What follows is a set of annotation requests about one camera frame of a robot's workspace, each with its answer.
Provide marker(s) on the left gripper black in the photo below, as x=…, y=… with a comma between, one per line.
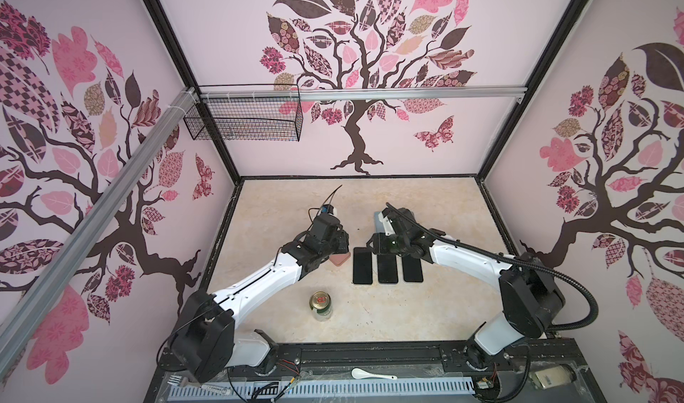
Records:
x=344, y=239

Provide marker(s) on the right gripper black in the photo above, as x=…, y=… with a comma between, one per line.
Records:
x=380, y=242

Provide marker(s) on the pink phone case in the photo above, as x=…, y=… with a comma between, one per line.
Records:
x=338, y=259

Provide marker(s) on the black smartphone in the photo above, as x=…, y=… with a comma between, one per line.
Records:
x=387, y=269
x=412, y=269
x=362, y=266

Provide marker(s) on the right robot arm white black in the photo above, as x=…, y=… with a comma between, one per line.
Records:
x=530, y=298

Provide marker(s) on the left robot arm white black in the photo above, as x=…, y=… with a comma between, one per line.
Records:
x=205, y=339

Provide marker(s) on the green beverage can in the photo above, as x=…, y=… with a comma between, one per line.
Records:
x=320, y=304

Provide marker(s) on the white plastic spoon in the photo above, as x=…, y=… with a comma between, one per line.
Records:
x=360, y=374

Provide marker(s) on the white power adapter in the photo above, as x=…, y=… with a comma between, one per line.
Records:
x=552, y=377

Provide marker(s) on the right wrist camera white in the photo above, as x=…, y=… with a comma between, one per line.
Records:
x=390, y=227

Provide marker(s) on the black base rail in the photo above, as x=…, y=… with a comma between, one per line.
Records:
x=506, y=380

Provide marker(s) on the black wire basket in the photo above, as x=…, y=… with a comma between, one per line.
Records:
x=246, y=112

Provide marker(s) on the aluminium rail back wall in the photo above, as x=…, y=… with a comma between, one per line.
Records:
x=465, y=92

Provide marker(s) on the aluminium rail wall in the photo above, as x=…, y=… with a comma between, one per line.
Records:
x=31, y=310
x=465, y=92

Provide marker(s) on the white slotted cable duct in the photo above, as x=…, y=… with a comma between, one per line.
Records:
x=315, y=390

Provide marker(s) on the aluminium rail left wall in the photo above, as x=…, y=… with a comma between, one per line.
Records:
x=31, y=310

